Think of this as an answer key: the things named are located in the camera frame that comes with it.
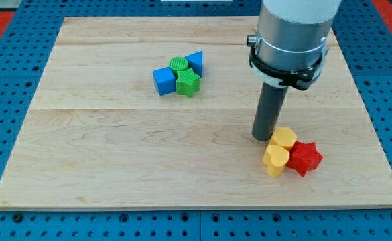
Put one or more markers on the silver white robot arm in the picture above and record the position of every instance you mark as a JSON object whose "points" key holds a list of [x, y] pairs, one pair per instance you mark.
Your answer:
{"points": [[288, 47]]}

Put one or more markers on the green star block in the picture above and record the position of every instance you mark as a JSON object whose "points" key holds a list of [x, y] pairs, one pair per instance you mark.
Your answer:
{"points": [[187, 83]]}

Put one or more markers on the blue cube block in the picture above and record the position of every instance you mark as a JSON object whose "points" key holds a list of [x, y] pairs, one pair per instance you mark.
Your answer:
{"points": [[164, 81]]}

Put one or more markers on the blue triangle block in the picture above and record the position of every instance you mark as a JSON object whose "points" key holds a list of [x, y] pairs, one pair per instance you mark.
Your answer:
{"points": [[195, 62]]}

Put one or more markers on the green cylinder block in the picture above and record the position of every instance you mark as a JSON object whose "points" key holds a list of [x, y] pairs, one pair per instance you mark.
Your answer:
{"points": [[178, 63]]}

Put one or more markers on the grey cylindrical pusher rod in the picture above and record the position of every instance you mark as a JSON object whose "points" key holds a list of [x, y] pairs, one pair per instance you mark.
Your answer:
{"points": [[268, 109]]}

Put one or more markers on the yellow heart block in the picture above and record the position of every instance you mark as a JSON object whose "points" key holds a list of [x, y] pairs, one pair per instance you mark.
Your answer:
{"points": [[275, 159]]}

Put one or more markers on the yellow hexagon block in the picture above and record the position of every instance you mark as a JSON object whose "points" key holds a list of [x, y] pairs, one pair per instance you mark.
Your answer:
{"points": [[284, 137]]}

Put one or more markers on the light wooden board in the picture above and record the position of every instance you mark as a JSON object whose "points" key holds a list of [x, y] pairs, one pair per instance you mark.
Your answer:
{"points": [[99, 137]]}

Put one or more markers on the red star block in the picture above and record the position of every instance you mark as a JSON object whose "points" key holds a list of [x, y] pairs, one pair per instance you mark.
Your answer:
{"points": [[304, 157]]}

